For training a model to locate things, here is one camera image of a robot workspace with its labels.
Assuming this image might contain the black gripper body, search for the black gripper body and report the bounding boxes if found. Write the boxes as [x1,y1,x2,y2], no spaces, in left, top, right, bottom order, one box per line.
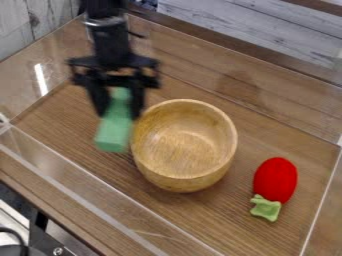
[67,16,161,88]

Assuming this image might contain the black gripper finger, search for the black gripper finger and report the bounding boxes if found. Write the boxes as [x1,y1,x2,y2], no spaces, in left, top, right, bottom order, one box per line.
[86,82,111,116]
[130,85,146,119]

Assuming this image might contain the green rectangular block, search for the green rectangular block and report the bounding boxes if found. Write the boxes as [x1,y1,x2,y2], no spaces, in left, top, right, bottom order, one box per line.
[95,88,133,153]

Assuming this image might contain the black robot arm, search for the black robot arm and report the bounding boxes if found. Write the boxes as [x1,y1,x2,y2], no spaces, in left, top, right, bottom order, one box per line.
[67,0,161,119]

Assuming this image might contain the brown wooden bowl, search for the brown wooden bowl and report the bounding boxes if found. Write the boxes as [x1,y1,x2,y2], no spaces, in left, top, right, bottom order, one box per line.
[131,99,238,193]

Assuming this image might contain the red felt strawberry toy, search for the red felt strawberry toy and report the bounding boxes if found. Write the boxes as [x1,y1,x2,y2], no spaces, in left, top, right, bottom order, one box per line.
[250,157,298,222]

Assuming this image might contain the clear acrylic tray wall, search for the clear acrylic tray wall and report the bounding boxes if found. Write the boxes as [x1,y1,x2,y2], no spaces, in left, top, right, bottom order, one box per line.
[0,114,224,256]

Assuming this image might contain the black cable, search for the black cable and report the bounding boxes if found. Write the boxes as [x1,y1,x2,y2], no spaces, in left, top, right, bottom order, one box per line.
[0,227,31,256]

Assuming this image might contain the black table leg bracket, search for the black table leg bracket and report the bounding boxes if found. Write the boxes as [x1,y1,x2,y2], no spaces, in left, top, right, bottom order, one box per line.
[29,211,77,256]

